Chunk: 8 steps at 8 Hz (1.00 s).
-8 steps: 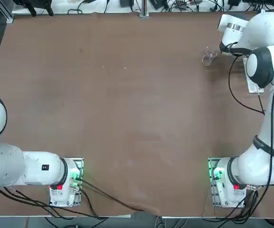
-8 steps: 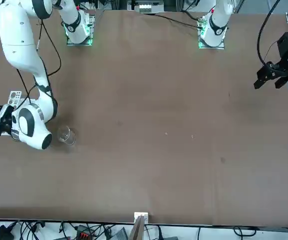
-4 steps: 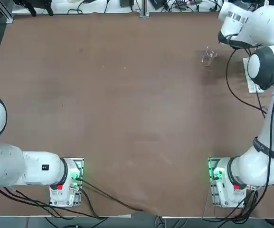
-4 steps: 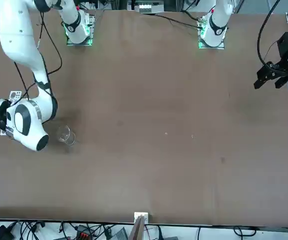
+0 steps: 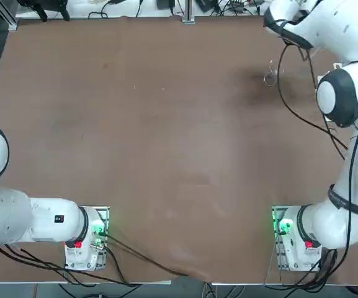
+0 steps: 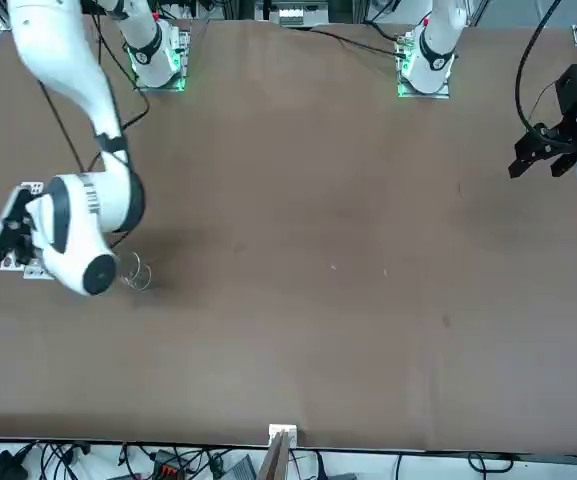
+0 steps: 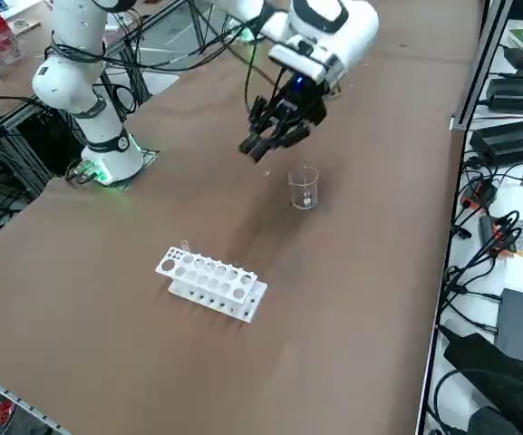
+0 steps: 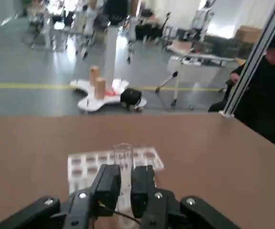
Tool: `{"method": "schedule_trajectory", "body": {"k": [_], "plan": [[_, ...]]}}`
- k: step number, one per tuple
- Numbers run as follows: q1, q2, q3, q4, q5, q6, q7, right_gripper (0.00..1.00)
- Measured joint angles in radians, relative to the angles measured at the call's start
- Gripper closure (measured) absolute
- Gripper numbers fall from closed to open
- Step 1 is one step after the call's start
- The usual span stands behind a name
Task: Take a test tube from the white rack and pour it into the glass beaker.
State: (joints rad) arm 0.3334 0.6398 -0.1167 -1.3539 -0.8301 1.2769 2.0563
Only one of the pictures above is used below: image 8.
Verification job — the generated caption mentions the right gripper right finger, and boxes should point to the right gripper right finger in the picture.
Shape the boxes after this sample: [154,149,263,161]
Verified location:
[130,165,240,229]

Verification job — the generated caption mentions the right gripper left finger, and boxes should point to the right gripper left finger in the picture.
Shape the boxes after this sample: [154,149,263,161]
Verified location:
[0,164,122,229]

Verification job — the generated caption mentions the clear glass test tube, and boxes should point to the clear glass test tube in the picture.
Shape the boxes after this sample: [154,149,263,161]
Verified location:
[112,143,133,213]

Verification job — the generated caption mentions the white test tube rack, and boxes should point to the white test tube rack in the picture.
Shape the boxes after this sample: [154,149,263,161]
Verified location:
[67,146,164,194]

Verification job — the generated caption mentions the small black case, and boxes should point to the small black case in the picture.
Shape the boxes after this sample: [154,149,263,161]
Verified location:
[120,87,143,107]

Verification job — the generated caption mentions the wooden block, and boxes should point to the wooden block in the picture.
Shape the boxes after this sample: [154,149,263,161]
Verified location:
[89,66,101,87]
[94,77,107,100]

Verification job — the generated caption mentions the white stand leg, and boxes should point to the white stand leg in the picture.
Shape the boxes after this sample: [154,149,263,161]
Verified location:
[154,71,179,93]

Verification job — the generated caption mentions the white work table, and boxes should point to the white work table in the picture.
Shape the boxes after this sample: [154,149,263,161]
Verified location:
[167,40,238,108]

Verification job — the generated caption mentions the person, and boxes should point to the person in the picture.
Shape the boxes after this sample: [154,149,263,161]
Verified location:
[208,28,275,146]

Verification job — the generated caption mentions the large cardboard box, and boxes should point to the large cardboard box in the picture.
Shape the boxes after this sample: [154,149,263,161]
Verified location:
[233,25,264,44]

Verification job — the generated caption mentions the thin black gripper wire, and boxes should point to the thin black gripper wire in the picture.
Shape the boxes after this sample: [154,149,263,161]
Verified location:
[113,208,142,225]

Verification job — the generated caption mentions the white pedestal base plate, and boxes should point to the white pedestal base plate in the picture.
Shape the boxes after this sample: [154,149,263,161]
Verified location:
[70,78,148,113]

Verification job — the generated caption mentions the white pedestal column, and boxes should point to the white pedestal column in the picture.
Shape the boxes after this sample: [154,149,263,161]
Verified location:
[103,25,121,89]

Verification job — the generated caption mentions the aluminium frame post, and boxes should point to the aluminium frame post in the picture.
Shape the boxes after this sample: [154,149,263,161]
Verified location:
[219,0,275,119]

